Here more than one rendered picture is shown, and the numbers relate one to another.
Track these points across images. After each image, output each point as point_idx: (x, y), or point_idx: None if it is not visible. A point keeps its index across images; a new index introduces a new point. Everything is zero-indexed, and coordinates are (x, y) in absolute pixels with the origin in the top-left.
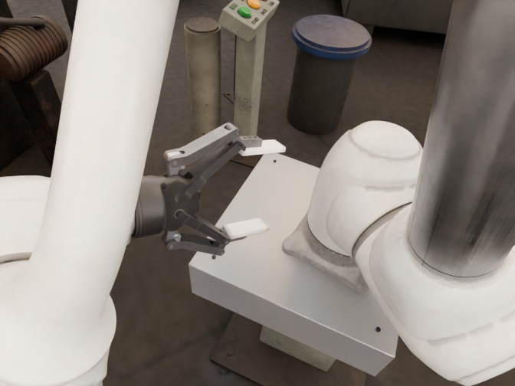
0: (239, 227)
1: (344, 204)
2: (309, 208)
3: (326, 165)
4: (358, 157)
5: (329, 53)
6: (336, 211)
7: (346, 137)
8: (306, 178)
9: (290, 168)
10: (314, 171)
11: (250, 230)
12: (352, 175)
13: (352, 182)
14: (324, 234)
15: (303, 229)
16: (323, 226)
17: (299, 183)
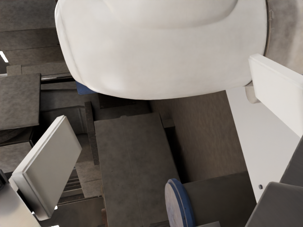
0: (283, 102)
1: (143, 2)
2: (234, 71)
3: (130, 77)
4: (75, 37)
5: (184, 207)
6: (169, 10)
7: (84, 79)
8: (251, 134)
9: (255, 161)
10: (241, 133)
11: (269, 71)
12: (94, 23)
13: (106, 17)
14: (243, 15)
15: (282, 63)
16: (227, 23)
17: (259, 136)
